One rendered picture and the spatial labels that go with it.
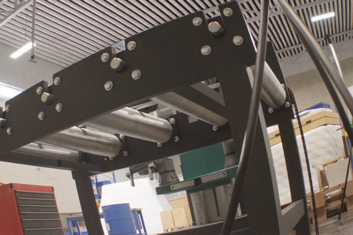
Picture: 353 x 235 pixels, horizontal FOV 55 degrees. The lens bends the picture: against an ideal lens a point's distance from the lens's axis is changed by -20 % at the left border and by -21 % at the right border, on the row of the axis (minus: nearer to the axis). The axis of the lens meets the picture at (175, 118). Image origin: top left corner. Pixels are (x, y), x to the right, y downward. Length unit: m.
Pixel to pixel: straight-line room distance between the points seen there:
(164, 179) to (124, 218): 4.60
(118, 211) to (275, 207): 6.54
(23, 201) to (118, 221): 3.82
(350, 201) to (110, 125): 2.45
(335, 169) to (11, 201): 3.11
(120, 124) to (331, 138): 3.81
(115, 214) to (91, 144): 5.52
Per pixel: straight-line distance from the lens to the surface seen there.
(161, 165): 2.89
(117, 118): 1.58
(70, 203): 6.79
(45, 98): 1.29
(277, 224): 0.95
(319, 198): 3.44
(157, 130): 1.88
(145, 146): 2.15
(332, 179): 3.48
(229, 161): 2.67
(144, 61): 1.13
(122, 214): 7.41
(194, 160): 2.93
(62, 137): 1.73
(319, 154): 5.07
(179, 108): 1.50
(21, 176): 6.49
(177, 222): 11.94
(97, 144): 1.96
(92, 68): 1.22
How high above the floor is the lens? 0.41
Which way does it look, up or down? 14 degrees up
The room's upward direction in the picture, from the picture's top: 12 degrees counter-clockwise
